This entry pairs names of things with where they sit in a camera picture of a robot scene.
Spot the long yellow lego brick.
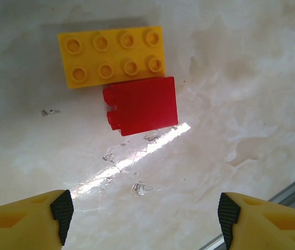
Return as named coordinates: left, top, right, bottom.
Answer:
left=57, top=25, right=167, bottom=90

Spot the red lego brick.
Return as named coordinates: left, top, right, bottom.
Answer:
left=102, top=76, right=179, bottom=137

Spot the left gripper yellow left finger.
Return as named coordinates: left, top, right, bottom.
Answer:
left=0, top=189, right=75, bottom=250

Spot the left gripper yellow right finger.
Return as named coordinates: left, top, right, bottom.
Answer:
left=217, top=192, right=295, bottom=250

